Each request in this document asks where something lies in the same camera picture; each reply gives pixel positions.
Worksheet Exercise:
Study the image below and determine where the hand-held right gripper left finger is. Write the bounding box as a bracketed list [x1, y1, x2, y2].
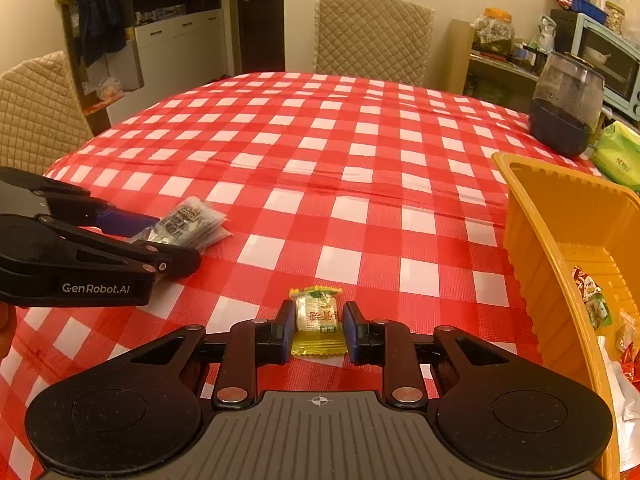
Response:
[131, 299, 297, 409]

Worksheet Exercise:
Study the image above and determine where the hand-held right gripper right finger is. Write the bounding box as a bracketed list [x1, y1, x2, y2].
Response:
[342, 301, 508, 407]

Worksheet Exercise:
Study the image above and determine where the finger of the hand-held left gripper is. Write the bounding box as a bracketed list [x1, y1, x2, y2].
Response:
[0, 167, 162, 236]
[36, 214, 202, 279]

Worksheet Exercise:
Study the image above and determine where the yellow green candy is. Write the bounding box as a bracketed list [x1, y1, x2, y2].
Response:
[288, 284, 347, 359]

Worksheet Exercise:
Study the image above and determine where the dark clear snack packet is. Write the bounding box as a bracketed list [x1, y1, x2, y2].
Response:
[130, 196, 232, 257]

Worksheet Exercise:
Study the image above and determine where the orange plastic tray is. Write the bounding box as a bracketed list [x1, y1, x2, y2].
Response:
[491, 151, 640, 480]

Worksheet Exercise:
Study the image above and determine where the person's left hand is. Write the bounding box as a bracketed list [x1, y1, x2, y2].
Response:
[0, 304, 18, 362]

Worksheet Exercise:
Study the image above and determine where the beige quilted chair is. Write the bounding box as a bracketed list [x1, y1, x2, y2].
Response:
[313, 0, 435, 89]
[0, 50, 97, 177]

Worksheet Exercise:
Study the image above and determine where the small crumpled plastic bag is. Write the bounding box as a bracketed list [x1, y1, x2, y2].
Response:
[96, 76, 124, 102]

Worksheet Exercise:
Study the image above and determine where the red checkered tablecloth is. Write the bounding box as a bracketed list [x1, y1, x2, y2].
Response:
[0, 70, 620, 480]

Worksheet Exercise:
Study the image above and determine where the white storage cabinet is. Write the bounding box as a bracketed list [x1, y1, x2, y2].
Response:
[59, 0, 236, 137]

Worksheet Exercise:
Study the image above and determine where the hanging dark clothing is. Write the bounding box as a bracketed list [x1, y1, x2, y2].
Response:
[74, 0, 129, 67]

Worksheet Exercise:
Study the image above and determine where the red-brown wrapped candy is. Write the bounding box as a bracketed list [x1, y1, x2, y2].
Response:
[571, 265, 602, 303]

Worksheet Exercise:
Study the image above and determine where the dark door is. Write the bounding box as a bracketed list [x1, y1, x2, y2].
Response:
[234, 0, 286, 75]

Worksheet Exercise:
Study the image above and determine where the white plastic packet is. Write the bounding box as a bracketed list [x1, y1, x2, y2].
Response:
[597, 335, 640, 423]

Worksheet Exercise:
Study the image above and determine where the red foil packet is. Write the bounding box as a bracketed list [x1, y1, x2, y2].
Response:
[620, 342, 640, 386]

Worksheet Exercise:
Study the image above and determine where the glass jar with dark contents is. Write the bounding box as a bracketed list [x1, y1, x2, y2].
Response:
[528, 51, 606, 158]

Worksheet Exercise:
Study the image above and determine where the green tissue pack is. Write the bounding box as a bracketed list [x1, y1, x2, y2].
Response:
[592, 120, 640, 193]

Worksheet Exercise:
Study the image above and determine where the orange lid plastic jar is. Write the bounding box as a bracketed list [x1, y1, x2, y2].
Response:
[472, 7, 516, 57]

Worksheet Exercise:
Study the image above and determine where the light blue toaster oven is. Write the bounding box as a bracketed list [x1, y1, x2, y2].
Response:
[569, 9, 640, 122]

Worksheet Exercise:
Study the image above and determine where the blue plastic box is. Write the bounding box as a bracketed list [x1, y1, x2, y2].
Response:
[571, 0, 609, 21]

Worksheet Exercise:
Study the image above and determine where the jar of nuts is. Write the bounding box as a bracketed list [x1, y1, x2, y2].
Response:
[604, 1, 627, 31]

